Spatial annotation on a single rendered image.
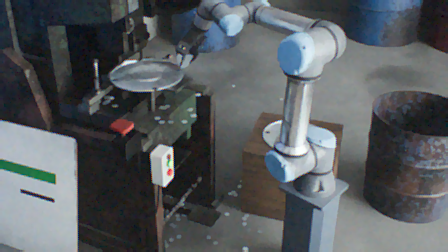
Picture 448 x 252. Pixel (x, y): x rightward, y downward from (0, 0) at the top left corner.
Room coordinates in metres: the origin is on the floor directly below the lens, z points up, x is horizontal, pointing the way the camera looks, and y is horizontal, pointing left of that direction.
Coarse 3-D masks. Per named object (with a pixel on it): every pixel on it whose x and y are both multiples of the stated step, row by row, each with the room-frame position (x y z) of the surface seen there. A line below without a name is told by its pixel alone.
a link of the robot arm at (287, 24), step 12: (264, 0) 1.85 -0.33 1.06; (252, 12) 1.79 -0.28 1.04; (264, 12) 1.74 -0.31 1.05; (276, 12) 1.71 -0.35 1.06; (288, 12) 1.70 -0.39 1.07; (264, 24) 1.73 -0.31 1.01; (276, 24) 1.68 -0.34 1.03; (288, 24) 1.63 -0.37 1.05; (300, 24) 1.60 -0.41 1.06; (312, 24) 1.55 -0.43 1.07; (324, 24) 1.50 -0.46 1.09; (336, 36) 1.44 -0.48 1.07
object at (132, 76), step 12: (132, 60) 1.97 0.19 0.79; (144, 60) 1.99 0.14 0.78; (156, 60) 1.98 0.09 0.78; (168, 60) 1.96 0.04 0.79; (120, 72) 1.88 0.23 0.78; (132, 72) 1.86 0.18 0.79; (144, 72) 1.86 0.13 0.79; (156, 72) 1.85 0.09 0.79; (168, 72) 1.86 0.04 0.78; (180, 72) 1.85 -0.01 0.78; (120, 84) 1.77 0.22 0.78; (132, 84) 1.76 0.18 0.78; (144, 84) 1.76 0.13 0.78; (156, 84) 1.76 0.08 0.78; (168, 84) 1.75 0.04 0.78
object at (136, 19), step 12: (132, 0) 1.87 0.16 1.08; (132, 12) 1.86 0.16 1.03; (132, 24) 1.83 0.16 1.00; (144, 24) 1.89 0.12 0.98; (108, 36) 1.84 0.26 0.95; (120, 36) 1.81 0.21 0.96; (132, 36) 1.81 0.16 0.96; (144, 36) 1.87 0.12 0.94; (108, 48) 1.84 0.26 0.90; (120, 48) 1.81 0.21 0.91; (132, 48) 1.81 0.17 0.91
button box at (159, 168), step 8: (152, 152) 1.53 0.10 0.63; (160, 152) 1.52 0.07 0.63; (168, 152) 1.53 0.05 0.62; (152, 160) 1.51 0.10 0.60; (160, 160) 1.50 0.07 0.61; (152, 168) 1.52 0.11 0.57; (160, 168) 1.50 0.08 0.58; (168, 168) 1.53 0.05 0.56; (152, 176) 1.52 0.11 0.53; (160, 176) 1.50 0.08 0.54; (168, 176) 1.53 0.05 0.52; (160, 184) 1.50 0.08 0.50; (96, 208) 1.67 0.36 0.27; (136, 216) 1.57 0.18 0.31; (144, 216) 1.55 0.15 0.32; (152, 216) 1.52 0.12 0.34
